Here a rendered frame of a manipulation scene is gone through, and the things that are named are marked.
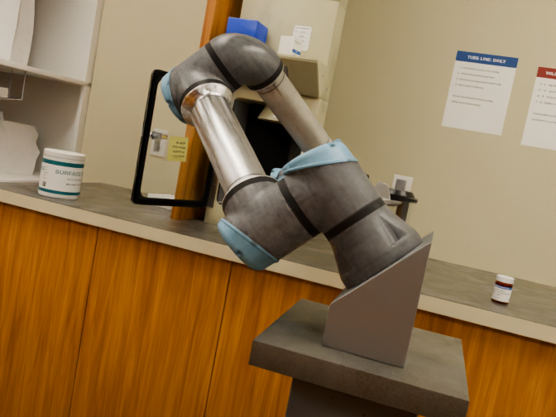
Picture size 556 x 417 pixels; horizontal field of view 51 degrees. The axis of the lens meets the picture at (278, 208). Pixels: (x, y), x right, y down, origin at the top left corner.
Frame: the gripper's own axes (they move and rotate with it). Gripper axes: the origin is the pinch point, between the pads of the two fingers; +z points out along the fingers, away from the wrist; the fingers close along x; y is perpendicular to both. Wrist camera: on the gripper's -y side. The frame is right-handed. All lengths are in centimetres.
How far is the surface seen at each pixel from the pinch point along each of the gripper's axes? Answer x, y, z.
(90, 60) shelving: 92, 40, -125
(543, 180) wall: 46, 11, 57
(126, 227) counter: 5, -17, -76
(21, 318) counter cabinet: 17, -53, -111
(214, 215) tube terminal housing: 31, -13, -54
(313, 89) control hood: 19.7, 30.5, -26.4
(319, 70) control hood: 16.6, 35.9, -25.3
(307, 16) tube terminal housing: 26, 54, -31
